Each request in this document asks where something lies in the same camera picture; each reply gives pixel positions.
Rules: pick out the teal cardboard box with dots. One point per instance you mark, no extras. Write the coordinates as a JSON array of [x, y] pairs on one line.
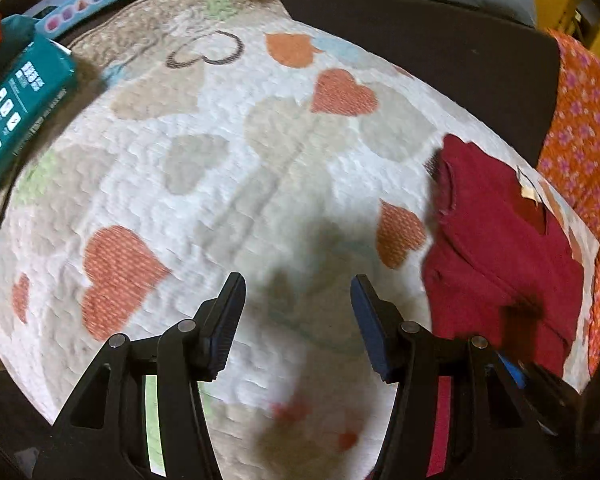
[[15, 110]]

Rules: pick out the orange floral cloth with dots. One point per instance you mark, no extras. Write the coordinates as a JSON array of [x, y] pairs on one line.
[[582, 150]]

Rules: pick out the dark brown sofa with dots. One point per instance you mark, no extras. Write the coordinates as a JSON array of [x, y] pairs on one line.
[[430, 45]]

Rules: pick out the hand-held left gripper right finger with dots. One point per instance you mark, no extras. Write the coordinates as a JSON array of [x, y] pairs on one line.
[[372, 322]]

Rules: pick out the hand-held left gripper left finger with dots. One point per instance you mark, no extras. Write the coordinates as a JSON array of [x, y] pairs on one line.
[[224, 325]]

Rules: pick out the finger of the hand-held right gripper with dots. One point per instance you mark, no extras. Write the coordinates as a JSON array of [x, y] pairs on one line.
[[542, 390]]

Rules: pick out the dark red small shirt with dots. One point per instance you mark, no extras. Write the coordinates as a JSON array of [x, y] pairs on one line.
[[500, 255]]

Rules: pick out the heart print quilted blanket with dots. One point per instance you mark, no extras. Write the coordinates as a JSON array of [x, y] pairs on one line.
[[240, 200]]

